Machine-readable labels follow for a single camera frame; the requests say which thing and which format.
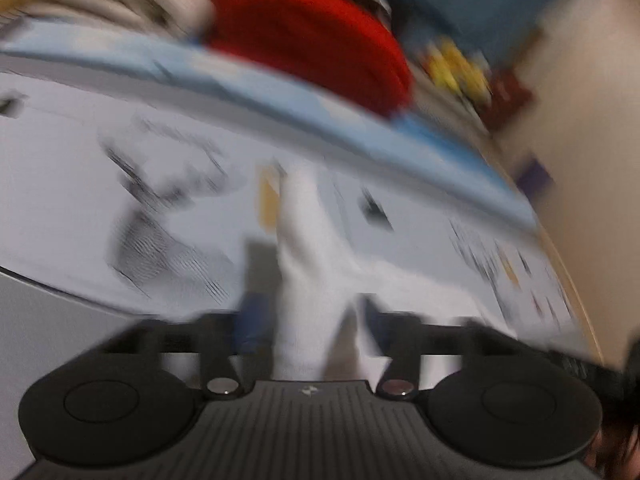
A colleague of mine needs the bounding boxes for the yellow plush toys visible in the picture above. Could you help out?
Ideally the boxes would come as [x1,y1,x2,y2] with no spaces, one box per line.
[420,38,491,106]

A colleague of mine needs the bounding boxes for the purple box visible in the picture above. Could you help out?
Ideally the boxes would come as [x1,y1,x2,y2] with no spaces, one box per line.
[514,157,554,205]

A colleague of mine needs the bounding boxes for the red folded blanket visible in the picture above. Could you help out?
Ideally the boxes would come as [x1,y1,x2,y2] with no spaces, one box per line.
[207,0,412,117]

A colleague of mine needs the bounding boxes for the white t-shirt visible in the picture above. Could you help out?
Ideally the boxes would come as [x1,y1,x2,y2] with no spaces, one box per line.
[272,165,513,386]

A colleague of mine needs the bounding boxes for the printed grey bed sheet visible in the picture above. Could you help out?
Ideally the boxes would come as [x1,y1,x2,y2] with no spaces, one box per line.
[0,12,597,480]

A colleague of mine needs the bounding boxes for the dark red bag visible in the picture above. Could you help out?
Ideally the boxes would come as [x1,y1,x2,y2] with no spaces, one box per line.
[478,68,534,132]

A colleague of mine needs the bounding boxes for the light blue folded sheet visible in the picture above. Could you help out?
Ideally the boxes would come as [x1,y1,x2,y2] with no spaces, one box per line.
[1,18,537,231]

